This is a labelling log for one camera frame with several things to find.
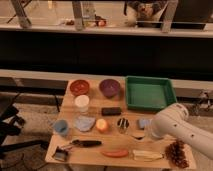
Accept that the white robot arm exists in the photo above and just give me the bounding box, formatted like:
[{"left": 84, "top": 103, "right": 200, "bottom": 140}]
[{"left": 145, "top": 103, "right": 213, "bottom": 160}]

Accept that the grey blue cloth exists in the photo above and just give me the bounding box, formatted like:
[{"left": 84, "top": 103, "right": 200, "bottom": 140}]
[{"left": 74, "top": 116, "right": 96, "bottom": 132}]

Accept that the red bowl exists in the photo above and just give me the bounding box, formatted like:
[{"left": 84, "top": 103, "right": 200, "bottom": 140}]
[{"left": 70, "top": 80, "right": 90, "bottom": 96}]

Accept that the red grape bunch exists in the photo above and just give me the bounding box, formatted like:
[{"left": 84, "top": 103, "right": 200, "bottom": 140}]
[{"left": 165, "top": 140, "right": 189, "bottom": 169}]

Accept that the green plastic tray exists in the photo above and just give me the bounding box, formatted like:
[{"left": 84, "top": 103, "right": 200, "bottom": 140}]
[{"left": 125, "top": 76, "right": 177, "bottom": 111}]

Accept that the blue plastic cup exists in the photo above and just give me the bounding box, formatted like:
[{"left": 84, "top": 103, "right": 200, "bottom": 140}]
[{"left": 53, "top": 120, "right": 69, "bottom": 136}]

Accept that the metal cup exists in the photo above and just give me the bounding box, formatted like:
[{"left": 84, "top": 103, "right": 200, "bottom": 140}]
[{"left": 117, "top": 118, "right": 129, "bottom": 134}]

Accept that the person in background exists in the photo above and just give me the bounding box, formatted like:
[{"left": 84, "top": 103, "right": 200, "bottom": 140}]
[{"left": 123, "top": 0, "right": 168, "bottom": 28}]

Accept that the orange carrot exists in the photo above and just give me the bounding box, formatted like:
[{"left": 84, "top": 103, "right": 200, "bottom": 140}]
[{"left": 101, "top": 149, "right": 129, "bottom": 158}]

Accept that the white plastic cup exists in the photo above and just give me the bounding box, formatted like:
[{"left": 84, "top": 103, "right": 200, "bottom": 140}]
[{"left": 74, "top": 95, "right": 90, "bottom": 113}]

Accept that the black handled peeler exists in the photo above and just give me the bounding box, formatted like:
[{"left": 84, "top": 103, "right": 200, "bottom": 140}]
[{"left": 61, "top": 139, "right": 102, "bottom": 149}]

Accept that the black office chair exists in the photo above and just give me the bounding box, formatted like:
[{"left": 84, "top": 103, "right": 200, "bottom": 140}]
[{"left": 0, "top": 95, "right": 49, "bottom": 159}]

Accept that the black rectangular block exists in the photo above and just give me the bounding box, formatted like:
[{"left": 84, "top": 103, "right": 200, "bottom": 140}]
[{"left": 101, "top": 107, "right": 121, "bottom": 116}]

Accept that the blue sponge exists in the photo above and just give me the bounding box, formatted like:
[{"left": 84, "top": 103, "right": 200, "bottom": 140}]
[{"left": 138, "top": 119, "right": 149, "bottom": 129}]

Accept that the orange peach fruit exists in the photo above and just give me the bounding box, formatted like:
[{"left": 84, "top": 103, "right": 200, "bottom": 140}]
[{"left": 95, "top": 119, "right": 109, "bottom": 133}]

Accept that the purple bowl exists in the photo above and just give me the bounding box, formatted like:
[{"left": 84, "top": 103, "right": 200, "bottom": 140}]
[{"left": 99, "top": 79, "right": 121, "bottom": 98}]

